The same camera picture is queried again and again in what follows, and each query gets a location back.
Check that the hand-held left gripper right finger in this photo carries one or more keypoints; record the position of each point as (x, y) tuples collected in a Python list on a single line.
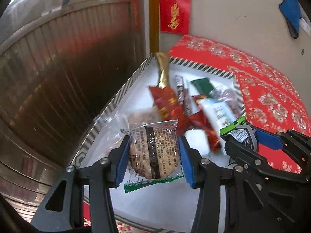
[(187, 160)]

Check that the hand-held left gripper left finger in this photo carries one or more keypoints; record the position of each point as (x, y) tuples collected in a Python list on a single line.
[(122, 160)]

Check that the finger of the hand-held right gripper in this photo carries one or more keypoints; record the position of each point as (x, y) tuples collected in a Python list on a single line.
[(269, 139), (243, 154)]

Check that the black green-edged snack packet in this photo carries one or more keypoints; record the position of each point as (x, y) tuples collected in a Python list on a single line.
[(243, 133)]

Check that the small white snack packet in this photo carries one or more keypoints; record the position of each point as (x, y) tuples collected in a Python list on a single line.
[(196, 140)]

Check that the clear biscuit packet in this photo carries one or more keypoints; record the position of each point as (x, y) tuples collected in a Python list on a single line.
[(155, 150)]

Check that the dark red snack packet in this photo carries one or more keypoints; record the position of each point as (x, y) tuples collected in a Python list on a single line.
[(204, 128)]

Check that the white blue snack packet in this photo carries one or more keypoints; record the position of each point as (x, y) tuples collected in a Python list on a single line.
[(216, 111)]

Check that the striped cardboard box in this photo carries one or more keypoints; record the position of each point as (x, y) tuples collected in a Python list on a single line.
[(150, 206)]

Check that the red gold-print snack packet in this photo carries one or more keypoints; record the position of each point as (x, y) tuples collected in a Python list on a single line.
[(167, 102)]

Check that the clear bag of red dates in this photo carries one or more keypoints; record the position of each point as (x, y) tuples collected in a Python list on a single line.
[(226, 94)]

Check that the dark brown chocolate bar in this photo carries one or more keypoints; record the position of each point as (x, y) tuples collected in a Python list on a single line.
[(182, 92)]

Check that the dark green snack packet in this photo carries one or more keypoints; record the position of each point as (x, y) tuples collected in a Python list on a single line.
[(204, 85)]

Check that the gold foil snack packet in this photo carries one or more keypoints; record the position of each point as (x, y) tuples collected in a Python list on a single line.
[(162, 72)]

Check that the clear pastry bag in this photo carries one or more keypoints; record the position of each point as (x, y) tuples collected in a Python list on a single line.
[(141, 116)]

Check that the red floral tablecloth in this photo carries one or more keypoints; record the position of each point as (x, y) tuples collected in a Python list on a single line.
[(267, 89)]

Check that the brown ribbed door panel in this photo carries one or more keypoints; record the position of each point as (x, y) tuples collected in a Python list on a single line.
[(60, 89)]

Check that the blue cloth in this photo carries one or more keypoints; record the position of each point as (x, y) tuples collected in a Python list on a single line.
[(289, 14)]

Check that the golden wooden door frame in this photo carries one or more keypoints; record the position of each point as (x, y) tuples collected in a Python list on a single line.
[(154, 17)]

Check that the red gold wall poster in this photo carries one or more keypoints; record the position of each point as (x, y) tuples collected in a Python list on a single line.
[(175, 13)]

